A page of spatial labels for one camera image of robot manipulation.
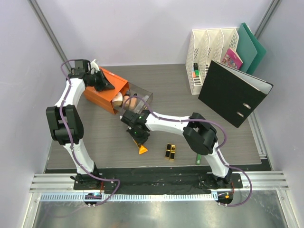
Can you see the black lever arch binder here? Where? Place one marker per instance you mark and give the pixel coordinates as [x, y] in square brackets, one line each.
[232, 94]

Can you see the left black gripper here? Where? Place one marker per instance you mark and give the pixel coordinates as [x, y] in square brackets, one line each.
[102, 80]

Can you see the beige foundation bottle clear cap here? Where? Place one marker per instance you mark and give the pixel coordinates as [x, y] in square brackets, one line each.
[126, 101]

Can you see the cream oval compact bottle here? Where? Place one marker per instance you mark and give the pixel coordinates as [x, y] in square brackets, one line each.
[117, 100]

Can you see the green lipstick box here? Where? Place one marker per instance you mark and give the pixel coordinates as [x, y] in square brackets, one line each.
[198, 159]

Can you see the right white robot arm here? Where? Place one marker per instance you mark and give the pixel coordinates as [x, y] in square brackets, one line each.
[200, 135]

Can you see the white mesh file rack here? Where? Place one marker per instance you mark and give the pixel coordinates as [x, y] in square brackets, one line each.
[206, 45]

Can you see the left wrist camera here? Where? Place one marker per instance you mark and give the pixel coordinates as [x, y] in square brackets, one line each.
[82, 65]

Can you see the beige foundation bottle black cap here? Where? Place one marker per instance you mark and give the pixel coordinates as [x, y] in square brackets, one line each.
[133, 102]

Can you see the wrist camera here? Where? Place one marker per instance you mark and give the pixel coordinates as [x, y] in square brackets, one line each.
[130, 118]
[82, 65]

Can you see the white slotted cable duct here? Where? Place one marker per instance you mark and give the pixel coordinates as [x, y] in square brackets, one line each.
[93, 196]

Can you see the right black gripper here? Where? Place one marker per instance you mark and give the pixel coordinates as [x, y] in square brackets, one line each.
[139, 141]

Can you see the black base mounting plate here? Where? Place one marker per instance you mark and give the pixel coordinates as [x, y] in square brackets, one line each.
[156, 180]

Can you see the orange white tube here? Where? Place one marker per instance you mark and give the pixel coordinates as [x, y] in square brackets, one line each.
[141, 148]

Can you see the green folder front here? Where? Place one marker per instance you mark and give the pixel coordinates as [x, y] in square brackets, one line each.
[245, 48]

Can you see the green orange highlighter markers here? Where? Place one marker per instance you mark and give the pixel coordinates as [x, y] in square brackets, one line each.
[195, 70]

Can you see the green folder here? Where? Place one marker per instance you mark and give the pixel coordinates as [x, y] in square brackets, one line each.
[245, 48]
[261, 51]

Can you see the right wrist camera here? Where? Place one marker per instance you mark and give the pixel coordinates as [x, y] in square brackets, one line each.
[130, 118]

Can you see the pink booklet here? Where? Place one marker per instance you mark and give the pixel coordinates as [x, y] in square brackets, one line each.
[232, 59]

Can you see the clear liquid bottle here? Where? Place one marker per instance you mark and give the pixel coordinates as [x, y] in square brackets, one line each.
[141, 103]

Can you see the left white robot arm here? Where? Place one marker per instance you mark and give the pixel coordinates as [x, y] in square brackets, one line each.
[65, 124]

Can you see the green folder back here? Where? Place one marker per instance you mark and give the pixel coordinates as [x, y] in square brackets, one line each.
[261, 51]

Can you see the orange drawer organizer box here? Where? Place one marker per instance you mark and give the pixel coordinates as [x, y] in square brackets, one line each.
[104, 99]

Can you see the clear acrylic drawer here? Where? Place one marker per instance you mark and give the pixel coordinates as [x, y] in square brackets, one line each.
[132, 89]

